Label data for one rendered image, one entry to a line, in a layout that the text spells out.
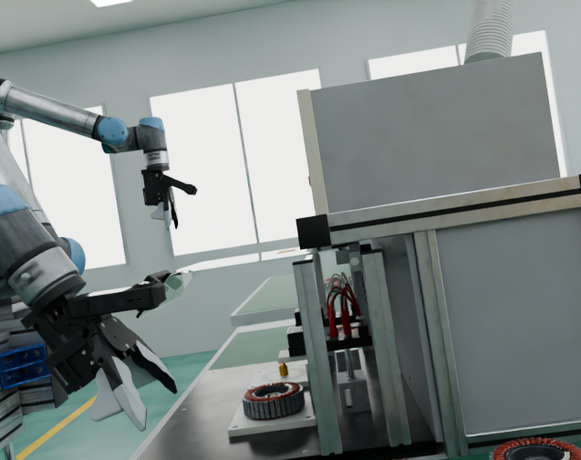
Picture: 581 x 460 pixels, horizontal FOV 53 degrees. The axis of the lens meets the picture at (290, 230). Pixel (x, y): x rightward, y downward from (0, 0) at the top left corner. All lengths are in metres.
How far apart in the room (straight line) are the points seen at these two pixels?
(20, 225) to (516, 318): 0.67
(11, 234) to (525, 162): 0.75
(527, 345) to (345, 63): 5.22
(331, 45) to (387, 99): 5.07
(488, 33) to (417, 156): 1.37
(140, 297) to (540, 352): 0.55
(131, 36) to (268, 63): 1.41
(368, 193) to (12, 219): 0.52
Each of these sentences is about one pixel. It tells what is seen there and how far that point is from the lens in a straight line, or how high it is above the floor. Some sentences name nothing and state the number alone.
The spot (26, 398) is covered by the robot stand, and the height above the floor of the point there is 0.76.
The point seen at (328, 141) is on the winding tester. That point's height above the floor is 1.23.
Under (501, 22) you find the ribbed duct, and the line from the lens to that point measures 2.33.
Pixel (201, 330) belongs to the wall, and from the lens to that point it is 6.00.
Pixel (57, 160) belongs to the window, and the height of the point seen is 2.13.
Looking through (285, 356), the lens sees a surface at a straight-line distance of 1.05.
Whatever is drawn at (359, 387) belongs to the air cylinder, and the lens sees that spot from 1.05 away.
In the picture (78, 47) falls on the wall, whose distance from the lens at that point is 6.52.
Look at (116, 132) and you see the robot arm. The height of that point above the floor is 1.44.
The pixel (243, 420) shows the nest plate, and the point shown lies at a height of 0.78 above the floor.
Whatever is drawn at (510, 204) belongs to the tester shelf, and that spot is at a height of 1.09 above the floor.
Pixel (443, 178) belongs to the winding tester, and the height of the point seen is 1.14.
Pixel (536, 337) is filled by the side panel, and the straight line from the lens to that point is 0.90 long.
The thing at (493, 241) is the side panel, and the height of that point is 1.04.
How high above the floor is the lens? 1.10
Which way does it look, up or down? level
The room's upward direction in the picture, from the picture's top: 9 degrees counter-clockwise
